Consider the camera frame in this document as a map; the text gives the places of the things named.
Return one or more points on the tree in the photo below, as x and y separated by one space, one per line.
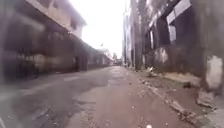
114 56

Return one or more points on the tall grey buildings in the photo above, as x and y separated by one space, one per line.
133 40

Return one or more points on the worn grey-brown road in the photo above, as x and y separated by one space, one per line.
110 100

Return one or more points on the robot's own part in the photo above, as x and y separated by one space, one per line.
149 126

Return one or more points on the pale two-storey building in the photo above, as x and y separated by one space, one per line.
40 50

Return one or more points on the dark weathered building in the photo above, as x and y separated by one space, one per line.
186 43

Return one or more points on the rubble-strewn dirt verge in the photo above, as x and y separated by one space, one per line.
186 96

